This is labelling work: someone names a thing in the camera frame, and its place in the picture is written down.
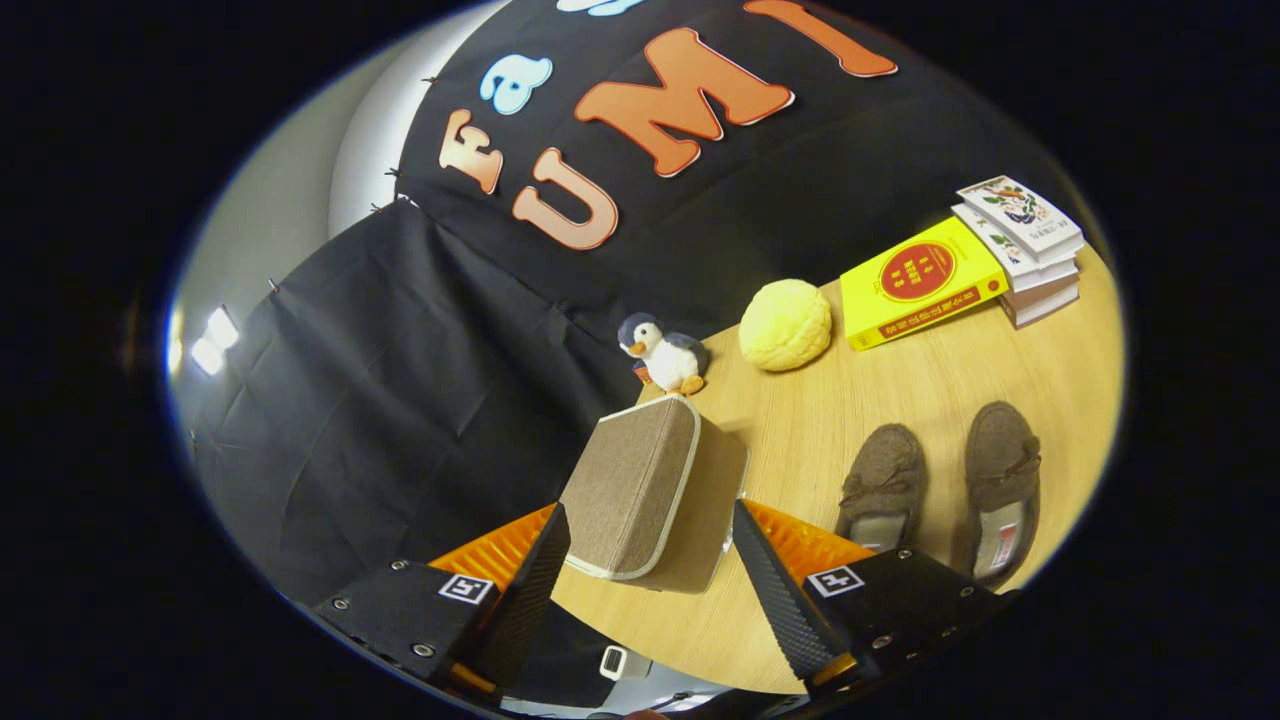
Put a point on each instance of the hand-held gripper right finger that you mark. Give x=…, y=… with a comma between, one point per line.
x=775, y=590

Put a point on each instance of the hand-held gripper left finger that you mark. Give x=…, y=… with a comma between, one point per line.
x=535, y=590

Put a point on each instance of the brown fabric storage box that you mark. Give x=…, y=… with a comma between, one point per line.
x=630, y=480

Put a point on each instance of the brown fuzzy shoe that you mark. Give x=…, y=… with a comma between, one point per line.
x=882, y=470
x=1000, y=460

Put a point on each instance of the small white device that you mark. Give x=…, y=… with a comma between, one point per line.
x=613, y=663

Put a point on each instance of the penguin plush toy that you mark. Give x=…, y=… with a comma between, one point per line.
x=670, y=360

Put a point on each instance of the yellow bread-shaped plush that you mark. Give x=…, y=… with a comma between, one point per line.
x=785, y=325

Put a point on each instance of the yellow book with red circle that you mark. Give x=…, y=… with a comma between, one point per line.
x=915, y=285

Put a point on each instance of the white book with brown cover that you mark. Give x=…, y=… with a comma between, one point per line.
x=1045, y=302

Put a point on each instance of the white illustrated cover book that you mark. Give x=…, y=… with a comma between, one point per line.
x=1020, y=215
x=1040, y=270

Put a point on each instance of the row of black clips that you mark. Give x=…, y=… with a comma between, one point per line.
x=391, y=173

